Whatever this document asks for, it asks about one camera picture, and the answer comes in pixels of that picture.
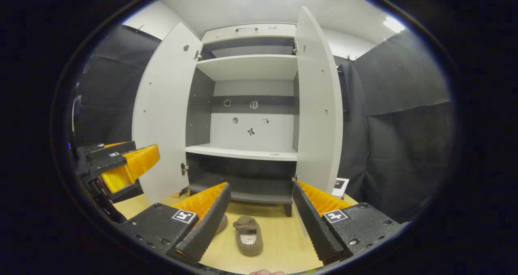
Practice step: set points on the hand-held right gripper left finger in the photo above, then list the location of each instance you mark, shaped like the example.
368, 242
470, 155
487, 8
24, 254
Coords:
210, 222

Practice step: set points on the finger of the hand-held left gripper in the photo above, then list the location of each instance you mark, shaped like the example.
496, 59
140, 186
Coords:
125, 191
121, 161

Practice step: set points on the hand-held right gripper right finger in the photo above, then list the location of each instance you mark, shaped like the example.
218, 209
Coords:
313, 222

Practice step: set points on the brown fuzzy shoe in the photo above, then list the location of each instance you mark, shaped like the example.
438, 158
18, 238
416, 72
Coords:
221, 223
248, 236

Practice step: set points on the white cabinet door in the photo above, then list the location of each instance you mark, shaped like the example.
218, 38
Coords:
166, 117
317, 113

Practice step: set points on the white shoe cabinet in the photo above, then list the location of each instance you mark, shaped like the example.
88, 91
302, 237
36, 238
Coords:
251, 66

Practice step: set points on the metal door hinge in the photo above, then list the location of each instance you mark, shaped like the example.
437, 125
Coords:
184, 168
197, 55

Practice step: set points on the white book with dark picture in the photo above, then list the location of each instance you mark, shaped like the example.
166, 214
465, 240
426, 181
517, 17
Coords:
340, 187

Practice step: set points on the black backdrop cloth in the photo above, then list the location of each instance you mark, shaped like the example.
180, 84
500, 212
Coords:
404, 153

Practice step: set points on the small ceiling light panel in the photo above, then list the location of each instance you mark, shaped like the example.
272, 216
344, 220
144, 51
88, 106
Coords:
393, 24

